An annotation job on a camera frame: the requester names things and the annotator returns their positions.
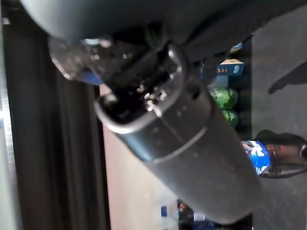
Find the black metal shelf board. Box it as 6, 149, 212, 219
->
239, 4, 307, 230
2, 0, 111, 230

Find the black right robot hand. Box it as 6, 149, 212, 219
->
19, 0, 307, 225

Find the small Pepsi cola bottle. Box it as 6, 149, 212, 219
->
160, 199, 212, 230
240, 138, 307, 178

